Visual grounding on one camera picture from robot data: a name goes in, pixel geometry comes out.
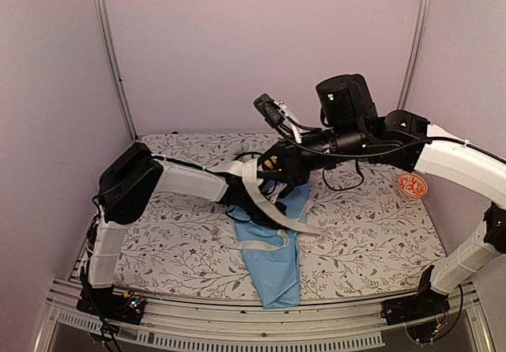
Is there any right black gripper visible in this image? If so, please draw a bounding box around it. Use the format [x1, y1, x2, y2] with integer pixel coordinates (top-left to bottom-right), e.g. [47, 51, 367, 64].
[246, 120, 368, 187]

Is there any cream printed ribbon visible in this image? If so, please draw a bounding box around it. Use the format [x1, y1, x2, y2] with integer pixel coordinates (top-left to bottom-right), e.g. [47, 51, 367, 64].
[212, 158, 326, 252]

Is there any blue hydrangea stem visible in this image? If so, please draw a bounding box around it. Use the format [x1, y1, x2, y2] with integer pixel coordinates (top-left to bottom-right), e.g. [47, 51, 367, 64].
[231, 140, 255, 157]

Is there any blue wrapping paper sheet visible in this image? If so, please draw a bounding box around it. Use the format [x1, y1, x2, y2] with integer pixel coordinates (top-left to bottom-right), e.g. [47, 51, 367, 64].
[231, 180, 313, 310]

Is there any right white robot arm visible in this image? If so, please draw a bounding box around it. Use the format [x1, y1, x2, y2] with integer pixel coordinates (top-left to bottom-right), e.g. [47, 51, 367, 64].
[254, 74, 505, 317]

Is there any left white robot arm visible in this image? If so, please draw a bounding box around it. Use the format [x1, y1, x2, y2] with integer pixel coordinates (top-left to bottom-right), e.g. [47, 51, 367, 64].
[85, 142, 273, 316]

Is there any floral patterned table mat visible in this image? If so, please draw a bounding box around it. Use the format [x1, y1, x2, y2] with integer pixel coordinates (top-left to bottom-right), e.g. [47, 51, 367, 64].
[81, 130, 450, 301]

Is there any orange patterned bowl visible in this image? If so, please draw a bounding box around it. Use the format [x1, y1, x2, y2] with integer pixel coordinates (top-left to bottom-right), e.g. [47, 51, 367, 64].
[397, 173, 429, 199]

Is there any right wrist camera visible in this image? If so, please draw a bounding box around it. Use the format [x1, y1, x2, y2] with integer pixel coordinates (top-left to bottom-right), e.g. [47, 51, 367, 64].
[253, 94, 302, 144]

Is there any front aluminium rail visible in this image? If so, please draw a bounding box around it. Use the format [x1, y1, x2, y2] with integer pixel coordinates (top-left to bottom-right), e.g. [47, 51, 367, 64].
[34, 279, 497, 351]

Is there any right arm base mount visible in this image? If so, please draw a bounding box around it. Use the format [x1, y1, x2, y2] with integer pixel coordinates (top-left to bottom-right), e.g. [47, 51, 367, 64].
[380, 290, 450, 345]

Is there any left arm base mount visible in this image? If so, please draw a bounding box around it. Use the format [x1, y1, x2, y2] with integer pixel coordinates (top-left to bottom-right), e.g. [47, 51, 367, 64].
[76, 287, 146, 325]

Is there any right aluminium frame post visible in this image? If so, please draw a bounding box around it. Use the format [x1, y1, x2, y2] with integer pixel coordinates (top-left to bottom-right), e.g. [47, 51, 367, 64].
[397, 0, 431, 110]

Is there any aluminium frame post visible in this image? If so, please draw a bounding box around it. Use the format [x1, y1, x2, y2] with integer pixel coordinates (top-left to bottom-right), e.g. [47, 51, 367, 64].
[93, 0, 138, 140]
[397, 0, 431, 110]

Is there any left aluminium frame post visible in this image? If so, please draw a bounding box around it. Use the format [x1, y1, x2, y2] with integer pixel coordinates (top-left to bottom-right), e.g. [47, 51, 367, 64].
[93, 0, 138, 140]

